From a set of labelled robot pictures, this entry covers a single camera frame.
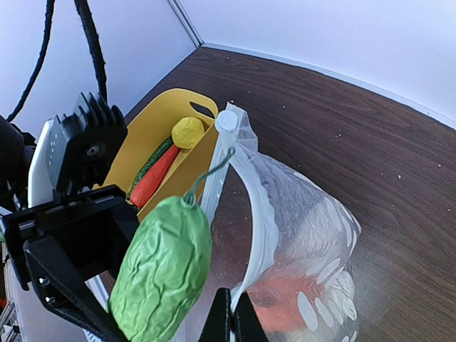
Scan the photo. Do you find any left aluminium frame post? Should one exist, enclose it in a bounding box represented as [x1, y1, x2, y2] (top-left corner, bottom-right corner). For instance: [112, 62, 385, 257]
[167, 0, 204, 48]

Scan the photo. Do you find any yellow plastic basket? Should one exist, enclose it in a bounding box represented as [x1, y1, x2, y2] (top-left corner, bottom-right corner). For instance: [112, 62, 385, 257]
[103, 88, 218, 221]

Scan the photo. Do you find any polka dot zip bag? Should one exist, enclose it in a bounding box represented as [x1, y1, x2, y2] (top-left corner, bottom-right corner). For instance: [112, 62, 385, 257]
[174, 102, 363, 342]

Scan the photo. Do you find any white toy radish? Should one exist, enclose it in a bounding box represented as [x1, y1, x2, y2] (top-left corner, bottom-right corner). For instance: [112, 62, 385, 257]
[295, 197, 361, 331]

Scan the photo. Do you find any orange toy pumpkin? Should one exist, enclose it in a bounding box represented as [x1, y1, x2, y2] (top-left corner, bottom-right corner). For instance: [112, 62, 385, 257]
[247, 276, 307, 333]

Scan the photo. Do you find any left black cable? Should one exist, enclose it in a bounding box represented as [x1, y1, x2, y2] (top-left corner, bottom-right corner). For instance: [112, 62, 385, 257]
[6, 0, 108, 122]

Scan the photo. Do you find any dark green toy cucumber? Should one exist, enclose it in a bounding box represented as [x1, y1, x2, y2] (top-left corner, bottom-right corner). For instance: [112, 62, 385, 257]
[126, 137, 172, 200]

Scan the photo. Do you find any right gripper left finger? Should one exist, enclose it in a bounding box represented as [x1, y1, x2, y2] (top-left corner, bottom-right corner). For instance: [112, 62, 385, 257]
[198, 288, 232, 342]

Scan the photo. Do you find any front aluminium rail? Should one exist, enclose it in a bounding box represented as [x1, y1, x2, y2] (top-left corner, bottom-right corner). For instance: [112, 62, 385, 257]
[5, 267, 125, 341]

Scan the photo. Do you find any yellow toy pepper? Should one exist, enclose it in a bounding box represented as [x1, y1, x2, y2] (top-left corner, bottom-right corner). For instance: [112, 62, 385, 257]
[172, 117, 205, 150]

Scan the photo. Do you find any orange toy carrot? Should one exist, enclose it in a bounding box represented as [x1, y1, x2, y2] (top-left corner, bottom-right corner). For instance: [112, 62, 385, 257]
[130, 144, 180, 209]

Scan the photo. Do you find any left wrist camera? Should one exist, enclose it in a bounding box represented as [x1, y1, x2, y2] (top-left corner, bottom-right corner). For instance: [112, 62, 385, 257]
[27, 93, 128, 208]

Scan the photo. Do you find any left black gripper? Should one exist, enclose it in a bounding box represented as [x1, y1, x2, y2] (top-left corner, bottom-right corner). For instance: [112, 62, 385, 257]
[1, 185, 139, 341]

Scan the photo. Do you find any light green toy gourd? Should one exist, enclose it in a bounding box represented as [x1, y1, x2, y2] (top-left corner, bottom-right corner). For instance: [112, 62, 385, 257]
[108, 147, 235, 341]

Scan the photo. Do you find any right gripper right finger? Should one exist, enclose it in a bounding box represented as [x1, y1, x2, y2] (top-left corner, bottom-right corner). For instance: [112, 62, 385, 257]
[233, 293, 269, 342]

